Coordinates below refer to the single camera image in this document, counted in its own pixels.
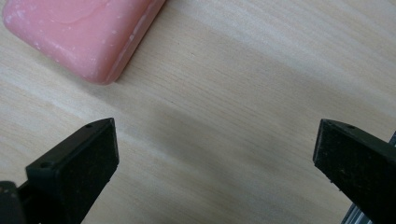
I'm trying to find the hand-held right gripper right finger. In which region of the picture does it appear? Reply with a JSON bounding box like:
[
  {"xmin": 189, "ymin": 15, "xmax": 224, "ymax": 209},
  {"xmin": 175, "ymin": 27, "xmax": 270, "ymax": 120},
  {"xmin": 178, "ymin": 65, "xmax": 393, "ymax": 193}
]
[{"xmin": 312, "ymin": 119, "xmax": 396, "ymax": 224}]

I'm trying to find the pink soap bar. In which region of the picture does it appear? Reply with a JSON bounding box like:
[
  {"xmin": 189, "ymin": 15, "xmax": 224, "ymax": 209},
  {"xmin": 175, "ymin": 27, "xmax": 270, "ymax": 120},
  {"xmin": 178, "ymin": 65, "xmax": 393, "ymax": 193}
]
[{"xmin": 1, "ymin": 0, "xmax": 167, "ymax": 86}]

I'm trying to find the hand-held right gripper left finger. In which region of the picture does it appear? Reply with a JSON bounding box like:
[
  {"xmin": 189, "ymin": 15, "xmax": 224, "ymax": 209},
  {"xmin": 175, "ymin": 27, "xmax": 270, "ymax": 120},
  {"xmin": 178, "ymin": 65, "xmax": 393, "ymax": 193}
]
[{"xmin": 17, "ymin": 117, "xmax": 120, "ymax": 224}]

